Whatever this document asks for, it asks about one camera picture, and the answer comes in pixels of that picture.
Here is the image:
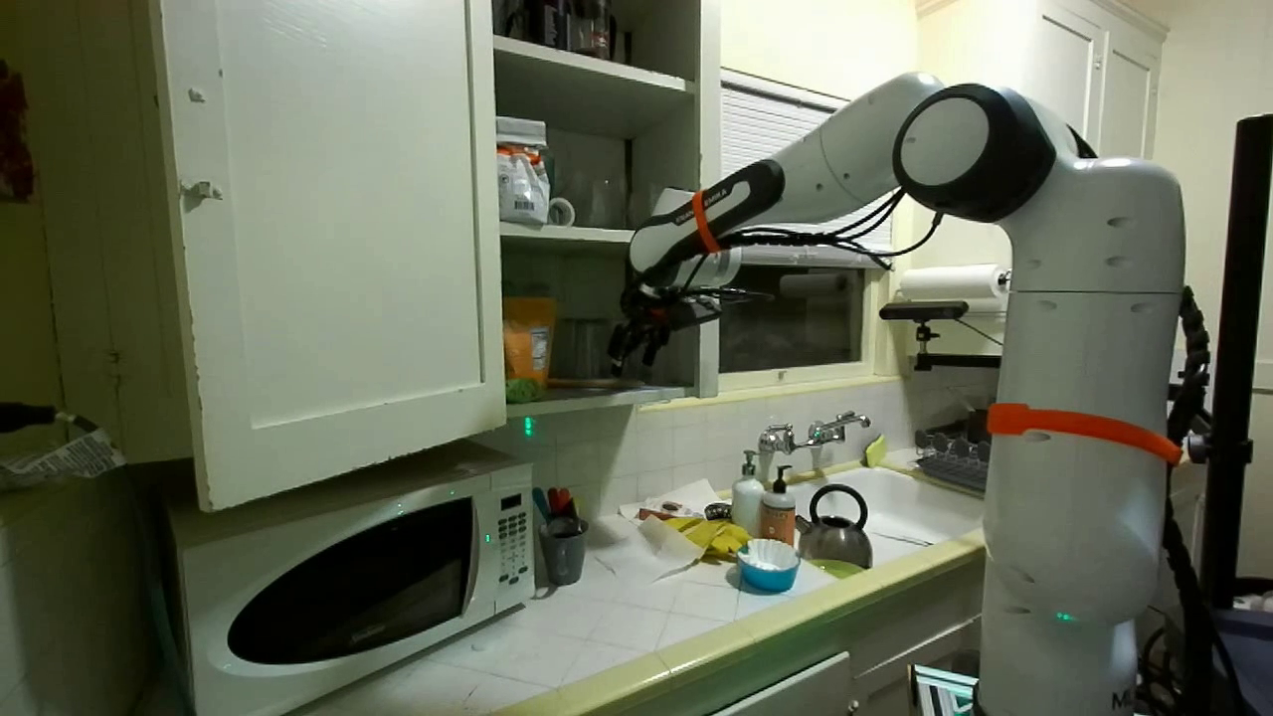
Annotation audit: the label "grey mug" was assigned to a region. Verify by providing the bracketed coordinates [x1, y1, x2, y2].
[534, 515, 592, 592]

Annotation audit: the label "white paper towel roll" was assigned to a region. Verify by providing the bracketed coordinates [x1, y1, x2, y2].
[894, 263, 1016, 314]

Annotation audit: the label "white kitchen sink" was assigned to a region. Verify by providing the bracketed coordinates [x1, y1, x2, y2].
[791, 463, 990, 578]

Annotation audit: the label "white window blind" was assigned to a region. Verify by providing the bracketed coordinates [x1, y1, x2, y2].
[715, 77, 898, 277]

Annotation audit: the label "chrome sink faucet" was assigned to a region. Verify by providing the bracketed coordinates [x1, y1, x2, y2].
[753, 406, 877, 488]

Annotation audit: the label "white open wall cupboard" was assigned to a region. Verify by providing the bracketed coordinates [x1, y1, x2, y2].
[489, 0, 729, 422]

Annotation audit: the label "white cupboard door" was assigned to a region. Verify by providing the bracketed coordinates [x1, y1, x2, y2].
[145, 0, 510, 517]

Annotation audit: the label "white printed mug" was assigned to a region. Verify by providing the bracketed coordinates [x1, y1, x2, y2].
[493, 110, 579, 234]

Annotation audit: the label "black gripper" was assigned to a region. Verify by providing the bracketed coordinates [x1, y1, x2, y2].
[603, 285, 694, 379]

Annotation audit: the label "yellow rubber glove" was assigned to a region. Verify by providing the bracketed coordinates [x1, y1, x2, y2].
[661, 515, 754, 566]

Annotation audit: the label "blue bowl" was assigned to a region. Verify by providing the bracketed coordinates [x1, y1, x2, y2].
[733, 535, 802, 597]

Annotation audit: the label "orange strap on lower link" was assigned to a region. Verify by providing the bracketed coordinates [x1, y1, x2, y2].
[981, 399, 1185, 468]

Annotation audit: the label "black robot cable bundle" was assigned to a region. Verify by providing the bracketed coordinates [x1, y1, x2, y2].
[615, 187, 946, 340]

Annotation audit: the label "orange pump soap bottle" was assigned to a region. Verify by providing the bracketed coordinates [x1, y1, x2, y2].
[754, 463, 802, 549]

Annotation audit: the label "clear drinking glasses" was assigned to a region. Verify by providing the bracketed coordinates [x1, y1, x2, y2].
[552, 312, 620, 391]

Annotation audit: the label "orange strap on forearm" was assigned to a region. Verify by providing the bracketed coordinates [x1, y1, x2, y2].
[682, 187, 729, 263]

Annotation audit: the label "white microwave oven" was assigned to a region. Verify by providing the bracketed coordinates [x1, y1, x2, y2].
[161, 448, 539, 716]

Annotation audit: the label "tall white cabinet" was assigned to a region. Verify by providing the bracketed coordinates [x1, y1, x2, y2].
[912, 0, 1169, 174]

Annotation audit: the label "white pump soap bottle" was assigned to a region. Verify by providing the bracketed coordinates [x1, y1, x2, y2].
[729, 447, 771, 541]

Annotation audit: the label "dark jars on shelf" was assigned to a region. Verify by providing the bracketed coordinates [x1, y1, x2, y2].
[493, 0, 636, 62]

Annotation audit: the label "white fridge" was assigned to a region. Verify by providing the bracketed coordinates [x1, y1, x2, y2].
[0, 467, 176, 716]

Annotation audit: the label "white counter drawers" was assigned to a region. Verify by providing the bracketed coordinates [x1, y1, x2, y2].
[707, 566, 986, 716]

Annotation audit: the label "orange snack bag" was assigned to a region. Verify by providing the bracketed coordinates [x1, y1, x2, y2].
[499, 296, 560, 399]

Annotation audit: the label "steel kettle black handle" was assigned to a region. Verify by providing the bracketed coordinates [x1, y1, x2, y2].
[795, 483, 877, 573]

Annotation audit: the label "crumpled plastic bag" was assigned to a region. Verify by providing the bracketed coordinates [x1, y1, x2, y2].
[0, 403, 129, 496]

